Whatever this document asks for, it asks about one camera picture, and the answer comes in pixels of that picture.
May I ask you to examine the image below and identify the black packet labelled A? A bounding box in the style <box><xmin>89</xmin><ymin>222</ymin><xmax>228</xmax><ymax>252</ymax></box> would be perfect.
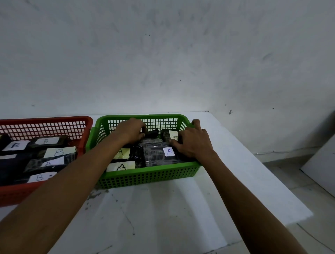
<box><xmin>112</xmin><ymin>144</ymin><xmax>144</xmax><ymax>160</ymax></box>
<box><xmin>106</xmin><ymin>158</ymin><xmax>146</xmax><ymax>173</ymax></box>

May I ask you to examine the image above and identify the person's right forearm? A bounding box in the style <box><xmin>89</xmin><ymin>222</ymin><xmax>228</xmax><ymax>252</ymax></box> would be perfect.
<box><xmin>200</xmin><ymin>151</ymin><xmax>308</xmax><ymax>254</ymax></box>

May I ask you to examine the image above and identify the person's left hand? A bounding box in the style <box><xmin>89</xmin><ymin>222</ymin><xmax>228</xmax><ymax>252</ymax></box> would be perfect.
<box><xmin>114</xmin><ymin>118</ymin><xmax>147</xmax><ymax>144</ymax></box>

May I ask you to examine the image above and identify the person's right hand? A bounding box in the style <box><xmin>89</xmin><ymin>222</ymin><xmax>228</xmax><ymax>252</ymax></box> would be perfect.
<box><xmin>169</xmin><ymin>119</ymin><xmax>218</xmax><ymax>165</ymax></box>

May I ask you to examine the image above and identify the green plastic mesh basket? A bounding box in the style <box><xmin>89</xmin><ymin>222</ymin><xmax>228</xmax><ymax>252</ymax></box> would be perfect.
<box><xmin>85</xmin><ymin>114</ymin><xmax>202</xmax><ymax>190</ymax></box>

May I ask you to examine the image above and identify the red plastic mesh basket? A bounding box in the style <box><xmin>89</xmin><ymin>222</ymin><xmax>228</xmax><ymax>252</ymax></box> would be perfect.
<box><xmin>0</xmin><ymin>116</ymin><xmax>94</xmax><ymax>207</ymax></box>

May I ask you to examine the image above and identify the person's left forearm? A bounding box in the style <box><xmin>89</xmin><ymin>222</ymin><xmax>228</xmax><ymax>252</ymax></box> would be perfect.
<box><xmin>0</xmin><ymin>129</ymin><xmax>131</xmax><ymax>254</ymax></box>

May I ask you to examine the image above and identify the large black packet labelled B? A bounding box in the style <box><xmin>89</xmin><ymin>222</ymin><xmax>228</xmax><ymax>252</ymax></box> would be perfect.
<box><xmin>0</xmin><ymin>154</ymin><xmax>32</xmax><ymax>187</ymax></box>

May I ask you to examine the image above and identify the white board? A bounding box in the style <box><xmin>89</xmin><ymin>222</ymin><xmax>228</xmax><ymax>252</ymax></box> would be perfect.
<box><xmin>300</xmin><ymin>141</ymin><xmax>335</xmax><ymax>198</ymax></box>

